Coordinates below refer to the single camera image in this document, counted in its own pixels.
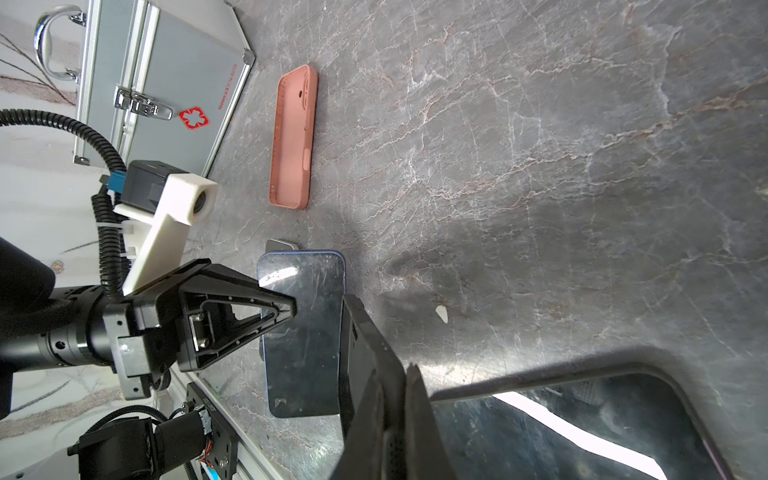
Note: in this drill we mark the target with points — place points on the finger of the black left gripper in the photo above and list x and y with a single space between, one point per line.
222 310

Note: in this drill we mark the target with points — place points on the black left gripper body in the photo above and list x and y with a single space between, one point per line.
145 337

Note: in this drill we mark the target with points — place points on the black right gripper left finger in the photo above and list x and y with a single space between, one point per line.
363 456

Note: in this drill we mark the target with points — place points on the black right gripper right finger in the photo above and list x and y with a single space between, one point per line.
426 457

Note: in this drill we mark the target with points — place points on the black phone case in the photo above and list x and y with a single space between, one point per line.
364 353

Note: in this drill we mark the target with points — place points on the pink phone case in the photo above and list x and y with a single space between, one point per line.
290 171

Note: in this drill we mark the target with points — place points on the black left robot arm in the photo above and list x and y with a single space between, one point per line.
44 326

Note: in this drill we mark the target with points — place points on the black phone lying far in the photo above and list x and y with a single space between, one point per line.
302 355

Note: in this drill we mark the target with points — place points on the black phone lying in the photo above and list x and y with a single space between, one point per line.
629 421
302 355

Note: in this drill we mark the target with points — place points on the black phone lying right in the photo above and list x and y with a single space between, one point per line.
629 421

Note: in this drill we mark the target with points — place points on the silver aluminium case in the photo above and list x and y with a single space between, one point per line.
159 79

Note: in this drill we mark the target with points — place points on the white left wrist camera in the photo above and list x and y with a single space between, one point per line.
160 203

